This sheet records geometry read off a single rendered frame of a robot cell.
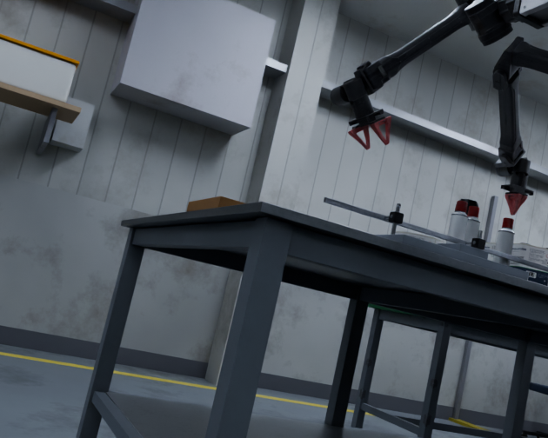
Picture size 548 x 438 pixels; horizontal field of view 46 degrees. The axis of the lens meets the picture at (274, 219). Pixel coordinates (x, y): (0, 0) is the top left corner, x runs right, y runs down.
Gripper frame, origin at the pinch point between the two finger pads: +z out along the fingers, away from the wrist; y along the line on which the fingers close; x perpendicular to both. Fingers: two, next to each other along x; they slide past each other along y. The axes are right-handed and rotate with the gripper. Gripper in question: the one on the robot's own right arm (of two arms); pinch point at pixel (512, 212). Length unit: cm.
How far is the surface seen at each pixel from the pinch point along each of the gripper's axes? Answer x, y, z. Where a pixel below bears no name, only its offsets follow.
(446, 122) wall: -294, -188, -142
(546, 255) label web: 3.6, -15.9, 12.1
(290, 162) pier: -268, -31, -55
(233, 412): 61, 117, 71
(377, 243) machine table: 63, 96, 33
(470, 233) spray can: 18.6, 33.7, 15.9
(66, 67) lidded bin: -230, 144, -58
